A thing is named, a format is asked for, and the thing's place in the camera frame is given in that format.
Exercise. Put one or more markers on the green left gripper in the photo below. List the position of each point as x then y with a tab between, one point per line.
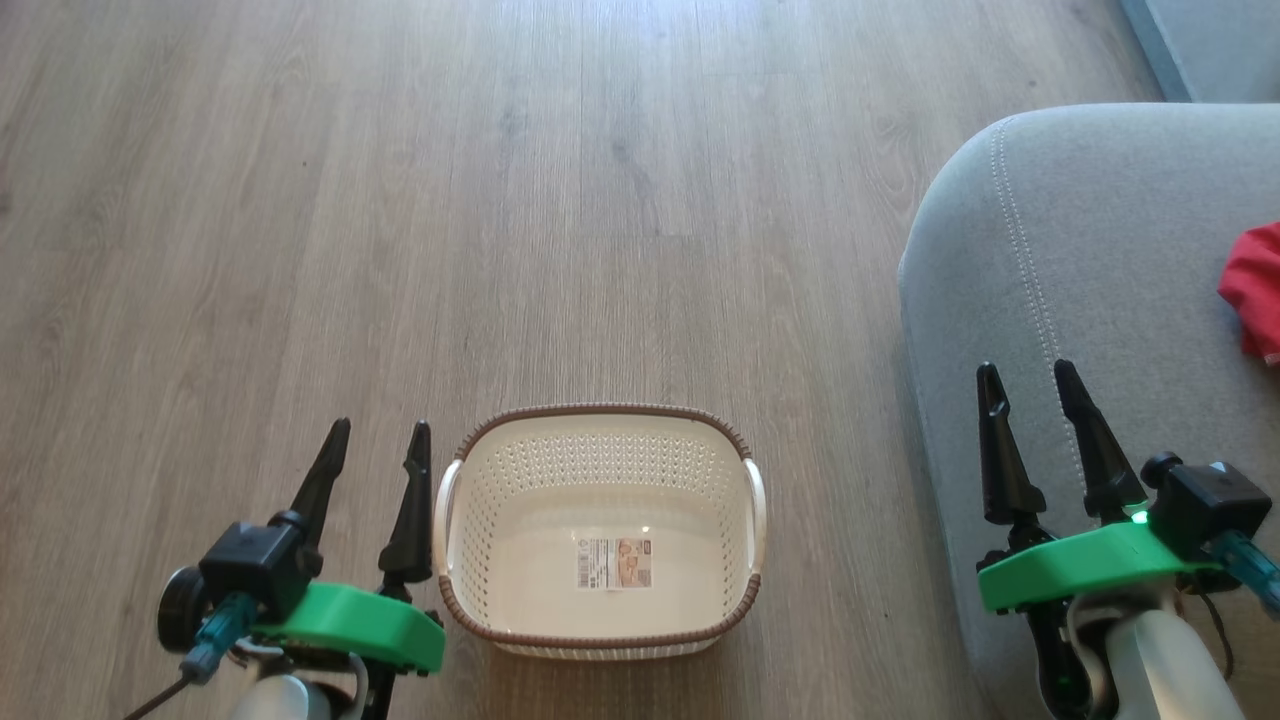
365	625

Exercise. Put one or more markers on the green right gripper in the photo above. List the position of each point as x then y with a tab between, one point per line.
1080	565

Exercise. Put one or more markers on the plain red garment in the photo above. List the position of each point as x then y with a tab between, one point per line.
1255	285

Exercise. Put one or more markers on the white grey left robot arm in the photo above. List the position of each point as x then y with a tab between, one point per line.
280	702

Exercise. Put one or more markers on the grey fabric sofa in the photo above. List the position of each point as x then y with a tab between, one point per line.
1120	260

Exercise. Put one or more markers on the cream laundry basket brown rim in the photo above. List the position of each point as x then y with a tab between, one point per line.
560	480

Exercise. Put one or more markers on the black round left gripper motor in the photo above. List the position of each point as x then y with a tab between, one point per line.
178	610

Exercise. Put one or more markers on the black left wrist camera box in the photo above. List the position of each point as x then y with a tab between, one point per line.
255	565

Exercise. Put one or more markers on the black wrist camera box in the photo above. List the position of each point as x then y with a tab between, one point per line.
255	565
1205	505

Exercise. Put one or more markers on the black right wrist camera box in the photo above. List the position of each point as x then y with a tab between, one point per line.
1205	505

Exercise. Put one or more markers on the teal left camera plug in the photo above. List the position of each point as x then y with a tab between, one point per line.
218	632

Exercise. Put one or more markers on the teal camera plug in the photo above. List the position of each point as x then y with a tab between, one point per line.
1250	565
218	632

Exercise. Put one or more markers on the teal right camera plug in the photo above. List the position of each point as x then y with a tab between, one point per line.
1250	565

